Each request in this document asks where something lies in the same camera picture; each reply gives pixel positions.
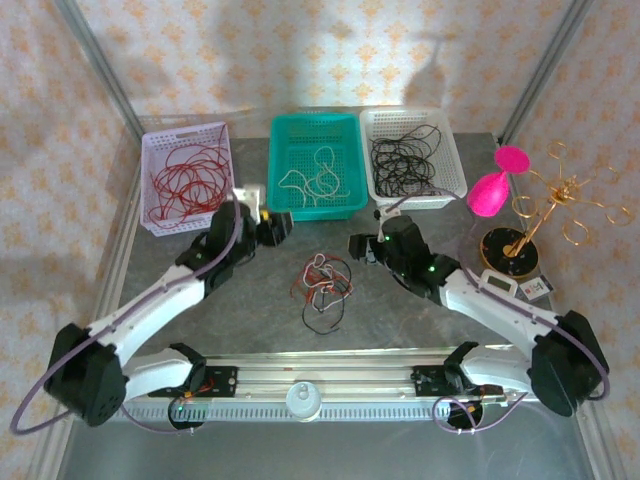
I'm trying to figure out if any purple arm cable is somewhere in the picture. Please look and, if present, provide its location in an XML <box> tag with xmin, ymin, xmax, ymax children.
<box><xmin>382</xmin><ymin>188</ymin><xmax>612</xmax><ymax>401</ymax></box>
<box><xmin>9</xmin><ymin>197</ymin><xmax>244</xmax><ymax>436</ymax></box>

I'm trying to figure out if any black cable bundle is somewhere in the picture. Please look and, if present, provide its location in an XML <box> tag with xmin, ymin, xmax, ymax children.
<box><xmin>373</xmin><ymin>124</ymin><xmax>444</xmax><ymax>199</ymax></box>

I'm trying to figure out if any grey slotted cable duct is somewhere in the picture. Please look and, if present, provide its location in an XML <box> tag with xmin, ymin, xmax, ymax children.
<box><xmin>74</xmin><ymin>402</ymin><xmax>506</xmax><ymax>422</ymax></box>

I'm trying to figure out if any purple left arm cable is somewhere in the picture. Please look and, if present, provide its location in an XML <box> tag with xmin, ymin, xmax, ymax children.
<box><xmin>9</xmin><ymin>197</ymin><xmax>244</xmax><ymax>436</ymax></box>

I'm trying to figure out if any white digital timer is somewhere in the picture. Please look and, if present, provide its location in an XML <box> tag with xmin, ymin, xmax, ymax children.
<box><xmin>479</xmin><ymin>269</ymin><xmax>519</xmax><ymax>300</ymax></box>

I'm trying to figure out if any thin black cable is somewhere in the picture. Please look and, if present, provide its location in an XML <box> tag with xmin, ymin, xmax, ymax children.
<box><xmin>302</xmin><ymin>257</ymin><xmax>354</xmax><ymax>335</ymax></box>

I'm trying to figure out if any thin red cable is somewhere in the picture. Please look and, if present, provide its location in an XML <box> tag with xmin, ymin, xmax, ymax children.
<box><xmin>290</xmin><ymin>254</ymin><xmax>326</xmax><ymax>306</ymax></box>

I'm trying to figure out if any white round knob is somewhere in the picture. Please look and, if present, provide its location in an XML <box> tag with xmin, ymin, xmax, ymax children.
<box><xmin>284</xmin><ymin>380</ymin><xmax>324</xmax><ymax>424</ymax></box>

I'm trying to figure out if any red cable bundle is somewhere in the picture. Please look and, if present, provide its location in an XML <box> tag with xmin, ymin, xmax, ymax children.
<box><xmin>148</xmin><ymin>144</ymin><xmax>234</xmax><ymax>224</ymax></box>

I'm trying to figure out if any aluminium frame post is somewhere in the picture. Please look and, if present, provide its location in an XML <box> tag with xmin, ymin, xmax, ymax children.
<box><xmin>52</xmin><ymin>0</ymin><xmax>146</xmax><ymax>149</ymax></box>
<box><xmin>497</xmin><ymin>0</ymin><xmax>596</xmax><ymax>146</ymax></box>

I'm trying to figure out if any teal plastic basket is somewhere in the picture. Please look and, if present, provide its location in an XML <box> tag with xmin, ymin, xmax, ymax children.
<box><xmin>266</xmin><ymin>113</ymin><xmax>369</xmax><ymax>222</ymax></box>

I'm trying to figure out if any white plastic basket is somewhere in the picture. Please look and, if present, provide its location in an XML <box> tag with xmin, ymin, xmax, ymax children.
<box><xmin>358</xmin><ymin>107</ymin><xmax>469</xmax><ymax>210</ymax></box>

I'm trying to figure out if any thin white cable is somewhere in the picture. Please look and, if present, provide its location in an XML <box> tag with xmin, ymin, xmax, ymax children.
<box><xmin>278</xmin><ymin>145</ymin><xmax>351</xmax><ymax>209</ymax></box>
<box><xmin>308</xmin><ymin>253</ymin><xmax>336</xmax><ymax>281</ymax></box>
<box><xmin>314</xmin><ymin>277</ymin><xmax>341</xmax><ymax>314</ymax></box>

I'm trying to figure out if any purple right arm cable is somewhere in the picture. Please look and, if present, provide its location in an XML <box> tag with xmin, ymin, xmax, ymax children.
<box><xmin>382</xmin><ymin>188</ymin><xmax>612</xmax><ymax>401</ymax></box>

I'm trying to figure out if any lilac plastic basket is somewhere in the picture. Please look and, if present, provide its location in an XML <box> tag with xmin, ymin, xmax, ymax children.
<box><xmin>140</xmin><ymin>121</ymin><xmax>236</xmax><ymax>237</ymax></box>

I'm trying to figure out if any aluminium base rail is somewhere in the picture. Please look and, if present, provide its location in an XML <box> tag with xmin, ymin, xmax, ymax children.
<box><xmin>122</xmin><ymin>352</ymin><xmax>539</xmax><ymax>404</ymax></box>

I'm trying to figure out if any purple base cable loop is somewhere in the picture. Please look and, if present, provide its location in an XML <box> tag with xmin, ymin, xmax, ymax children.
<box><xmin>119</xmin><ymin>389</ymin><xmax>201</xmax><ymax>435</ymax></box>
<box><xmin>432</xmin><ymin>392</ymin><xmax>531</xmax><ymax>437</ymax></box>

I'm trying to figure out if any gold wire glass stand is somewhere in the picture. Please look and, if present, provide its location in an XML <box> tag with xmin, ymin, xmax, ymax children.
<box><xmin>479</xmin><ymin>141</ymin><xmax>634</xmax><ymax>280</ymax></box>

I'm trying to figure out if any pink plastic goblet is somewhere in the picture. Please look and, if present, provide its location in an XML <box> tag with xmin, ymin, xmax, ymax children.
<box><xmin>467</xmin><ymin>144</ymin><xmax>531</xmax><ymax>219</ymax></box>

